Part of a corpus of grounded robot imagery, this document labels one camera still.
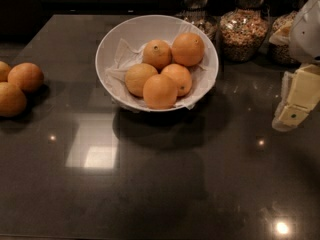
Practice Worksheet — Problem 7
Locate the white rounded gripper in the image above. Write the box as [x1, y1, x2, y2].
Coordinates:
[269, 0, 320, 132]

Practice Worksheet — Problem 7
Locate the glass jar with grains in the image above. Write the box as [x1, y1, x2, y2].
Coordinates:
[219, 0, 270, 62]
[177, 0, 218, 41]
[268, 0, 308, 66]

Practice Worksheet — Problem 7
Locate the pale orange at left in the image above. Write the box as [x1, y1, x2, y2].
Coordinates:
[125, 63, 158, 97]

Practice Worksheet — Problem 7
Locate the table orange lower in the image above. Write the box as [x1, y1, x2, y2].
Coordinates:
[0, 82, 27, 117]

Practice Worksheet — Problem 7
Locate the table orange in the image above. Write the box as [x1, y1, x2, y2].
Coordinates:
[0, 82, 27, 117]
[8, 63, 44, 93]
[0, 61, 11, 82]

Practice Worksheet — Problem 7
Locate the right glass jar with grains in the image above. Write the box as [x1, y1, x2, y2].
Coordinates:
[268, 0, 308, 66]

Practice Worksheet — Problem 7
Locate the left glass jar with grains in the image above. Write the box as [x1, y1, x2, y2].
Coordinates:
[177, 0, 218, 41]

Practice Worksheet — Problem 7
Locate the middle glass jar with grains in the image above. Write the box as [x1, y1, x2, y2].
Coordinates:
[219, 0, 270, 62]

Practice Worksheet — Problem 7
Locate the table orange upper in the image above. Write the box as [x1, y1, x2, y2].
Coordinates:
[8, 63, 44, 93]

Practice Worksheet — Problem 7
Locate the white paper napkin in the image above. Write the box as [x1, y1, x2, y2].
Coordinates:
[104, 23, 216, 111]

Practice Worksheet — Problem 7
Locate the table orange at far left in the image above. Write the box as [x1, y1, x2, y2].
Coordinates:
[0, 61, 11, 82]

